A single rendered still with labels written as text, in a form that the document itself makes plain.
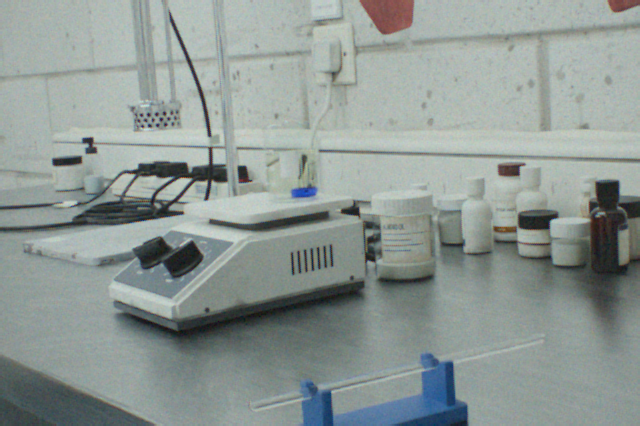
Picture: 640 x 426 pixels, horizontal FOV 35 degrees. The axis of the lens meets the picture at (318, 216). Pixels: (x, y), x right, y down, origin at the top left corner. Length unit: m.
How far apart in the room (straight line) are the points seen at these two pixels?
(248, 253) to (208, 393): 0.20
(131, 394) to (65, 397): 0.07
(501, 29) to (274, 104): 0.47
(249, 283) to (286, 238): 0.05
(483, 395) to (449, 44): 0.76
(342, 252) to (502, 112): 0.43
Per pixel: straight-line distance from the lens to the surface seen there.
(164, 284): 0.85
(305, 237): 0.88
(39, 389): 0.78
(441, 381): 0.59
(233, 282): 0.84
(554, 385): 0.66
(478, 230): 1.07
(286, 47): 1.57
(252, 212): 0.86
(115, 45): 2.02
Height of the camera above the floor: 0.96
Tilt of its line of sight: 8 degrees down
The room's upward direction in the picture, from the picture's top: 4 degrees counter-clockwise
